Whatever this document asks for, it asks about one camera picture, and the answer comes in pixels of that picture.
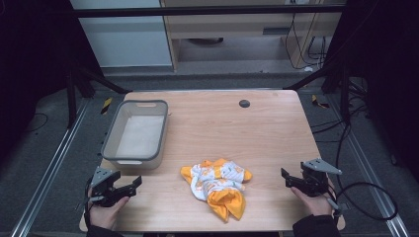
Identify thin black floor cable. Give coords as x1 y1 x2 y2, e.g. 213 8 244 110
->
23 112 49 134

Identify black horizontal metal bar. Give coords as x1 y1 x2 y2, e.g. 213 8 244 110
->
69 4 348 19

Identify white cabinet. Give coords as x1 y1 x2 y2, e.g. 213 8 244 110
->
69 0 174 69

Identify black metal stand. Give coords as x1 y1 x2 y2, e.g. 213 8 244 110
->
284 60 353 126
64 60 133 130

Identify black floor cables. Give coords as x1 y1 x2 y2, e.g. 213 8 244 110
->
310 78 372 166

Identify aluminium floor rail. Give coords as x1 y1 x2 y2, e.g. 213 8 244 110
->
9 98 91 237
325 94 411 237

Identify person's left hand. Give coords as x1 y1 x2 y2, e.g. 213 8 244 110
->
87 196 130 231

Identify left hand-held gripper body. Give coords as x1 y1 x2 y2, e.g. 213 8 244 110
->
88 166 130 208

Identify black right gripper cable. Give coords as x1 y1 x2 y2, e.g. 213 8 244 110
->
327 181 399 222

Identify yellow and black floor tape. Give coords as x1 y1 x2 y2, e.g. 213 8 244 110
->
310 94 331 110
100 97 114 116

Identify light wooden shelf unit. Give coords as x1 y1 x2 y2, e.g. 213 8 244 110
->
160 0 348 72

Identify white basket with grey rim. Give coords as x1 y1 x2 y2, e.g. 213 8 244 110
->
100 99 169 171

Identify orange and white garment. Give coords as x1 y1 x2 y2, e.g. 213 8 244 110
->
180 158 254 223

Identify black hanging cables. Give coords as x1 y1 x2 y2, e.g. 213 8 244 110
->
284 12 329 71

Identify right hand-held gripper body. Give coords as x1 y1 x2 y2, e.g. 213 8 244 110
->
300 158 343 198

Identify person's right hand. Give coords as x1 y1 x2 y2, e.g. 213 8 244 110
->
290 186 337 217

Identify black curtain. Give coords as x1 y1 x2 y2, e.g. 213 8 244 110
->
0 0 104 163
324 0 419 183

